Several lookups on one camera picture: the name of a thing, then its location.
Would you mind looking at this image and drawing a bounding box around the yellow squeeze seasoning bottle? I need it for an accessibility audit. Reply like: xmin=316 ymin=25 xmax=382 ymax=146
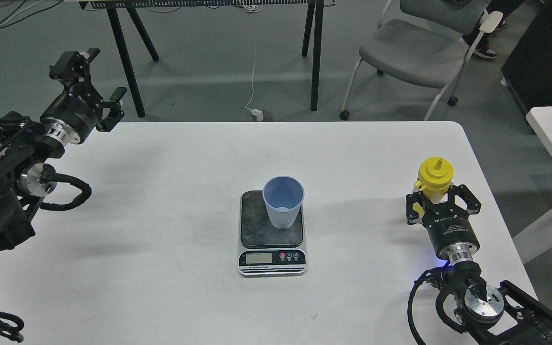
xmin=413 ymin=157 xmax=454 ymax=205

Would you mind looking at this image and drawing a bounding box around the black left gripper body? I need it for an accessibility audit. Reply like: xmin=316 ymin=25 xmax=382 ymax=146
xmin=40 ymin=92 xmax=103 ymax=145

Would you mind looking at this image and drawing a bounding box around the black-legged background table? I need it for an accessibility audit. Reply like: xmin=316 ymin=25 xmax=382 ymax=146
xmin=78 ymin=0 xmax=326 ymax=118

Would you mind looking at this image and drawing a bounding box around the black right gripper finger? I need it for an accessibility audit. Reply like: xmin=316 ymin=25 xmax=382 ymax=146
xmin=445 ymin=185 xmax=482 ymax=216
xmin=406 ymin=191 xmax=432 ymax=225

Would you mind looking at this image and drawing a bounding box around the blue ribbed plastic cup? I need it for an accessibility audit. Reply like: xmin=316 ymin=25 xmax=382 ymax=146
xmin=262 ymin=175 xmax=305 ymax=230

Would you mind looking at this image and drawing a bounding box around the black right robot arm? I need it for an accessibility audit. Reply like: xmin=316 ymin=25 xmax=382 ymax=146
xmin=406 ymin=185 xmax=552 ymax=345

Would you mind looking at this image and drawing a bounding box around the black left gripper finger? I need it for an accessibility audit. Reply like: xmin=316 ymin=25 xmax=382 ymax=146
xmin=49 ymin=47 xmax=101 ymax=96
xmin=96 ymin=87 xmax=127 ymax=132

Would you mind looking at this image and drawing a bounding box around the grey office chair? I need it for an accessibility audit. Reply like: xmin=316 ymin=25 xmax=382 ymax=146
xmin=353 ymin=0 xmax=503 ymax=120

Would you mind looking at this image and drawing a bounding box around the digital kitchen scale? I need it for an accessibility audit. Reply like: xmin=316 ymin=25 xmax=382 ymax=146
xmin=237 ymin=190 xmax=308 ymax=277

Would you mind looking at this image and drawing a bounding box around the white charger cable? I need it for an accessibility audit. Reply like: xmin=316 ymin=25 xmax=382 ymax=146
xmin=245 ymin=36 xmax=275 ymax=122

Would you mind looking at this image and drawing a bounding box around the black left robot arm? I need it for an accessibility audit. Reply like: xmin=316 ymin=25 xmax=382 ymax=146
xmin=0 ymin=47 xmax=127 ymax=251

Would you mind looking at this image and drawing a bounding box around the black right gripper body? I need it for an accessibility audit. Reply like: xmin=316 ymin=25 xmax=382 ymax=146
xmin=421 ymin=202 xmax=480 ymax=265

